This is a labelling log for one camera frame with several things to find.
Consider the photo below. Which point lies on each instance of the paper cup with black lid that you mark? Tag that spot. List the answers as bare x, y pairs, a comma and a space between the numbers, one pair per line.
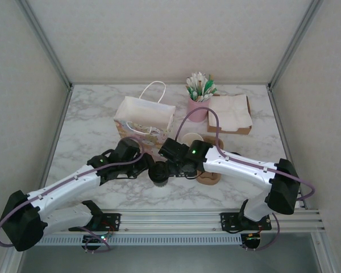
158, 175

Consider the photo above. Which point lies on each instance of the patterned paper gift bag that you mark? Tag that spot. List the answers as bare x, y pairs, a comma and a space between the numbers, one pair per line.
145, 113

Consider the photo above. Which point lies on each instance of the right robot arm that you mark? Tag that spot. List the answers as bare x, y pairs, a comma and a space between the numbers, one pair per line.
238, 170

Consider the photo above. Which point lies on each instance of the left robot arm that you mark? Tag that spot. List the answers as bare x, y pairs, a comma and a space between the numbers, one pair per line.
65, 189

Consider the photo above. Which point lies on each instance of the stack of paper cups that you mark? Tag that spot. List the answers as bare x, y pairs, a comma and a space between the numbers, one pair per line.
191, 138

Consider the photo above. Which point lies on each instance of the brown pulp cup carrier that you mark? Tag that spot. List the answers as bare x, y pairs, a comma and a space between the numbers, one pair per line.
208, 179

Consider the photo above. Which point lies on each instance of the brown cardboard napkin tray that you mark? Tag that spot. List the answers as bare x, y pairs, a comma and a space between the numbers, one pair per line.
230, 131

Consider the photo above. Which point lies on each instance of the pink holder cup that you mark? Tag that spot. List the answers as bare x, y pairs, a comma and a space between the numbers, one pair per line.
198, 109

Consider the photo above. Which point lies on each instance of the stack of white napkins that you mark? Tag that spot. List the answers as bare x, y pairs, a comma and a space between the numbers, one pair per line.
230, 112

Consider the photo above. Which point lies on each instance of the green white sugar stick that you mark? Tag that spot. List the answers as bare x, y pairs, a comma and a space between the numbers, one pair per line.
191, 91
209, 84

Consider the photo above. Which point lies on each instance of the brown paper stick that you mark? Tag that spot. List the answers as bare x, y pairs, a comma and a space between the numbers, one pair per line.
200, 84

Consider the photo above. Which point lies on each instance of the small circuit board with LED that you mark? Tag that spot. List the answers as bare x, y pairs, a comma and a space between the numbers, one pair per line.
251, 238
98, 238

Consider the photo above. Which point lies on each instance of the white paper sugar stick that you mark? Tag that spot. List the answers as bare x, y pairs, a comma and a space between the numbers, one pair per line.
193, 77
189, 84

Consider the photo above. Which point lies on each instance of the wooden stir stick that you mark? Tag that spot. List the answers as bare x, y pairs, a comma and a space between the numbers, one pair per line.
211, 77

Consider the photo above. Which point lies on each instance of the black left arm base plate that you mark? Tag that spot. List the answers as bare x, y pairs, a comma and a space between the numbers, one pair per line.
113, 220

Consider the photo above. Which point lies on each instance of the aluminium front rail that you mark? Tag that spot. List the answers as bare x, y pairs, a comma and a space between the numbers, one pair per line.
170, 220

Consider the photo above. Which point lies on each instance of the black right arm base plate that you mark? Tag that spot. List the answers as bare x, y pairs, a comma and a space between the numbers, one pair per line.
227, 221

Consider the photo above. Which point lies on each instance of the aluminium table side rail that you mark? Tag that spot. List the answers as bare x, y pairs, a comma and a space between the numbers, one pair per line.
282, 133
61, 119

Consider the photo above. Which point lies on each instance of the aluminium frame post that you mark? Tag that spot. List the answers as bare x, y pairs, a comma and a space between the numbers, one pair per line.
296, 42
47, 42

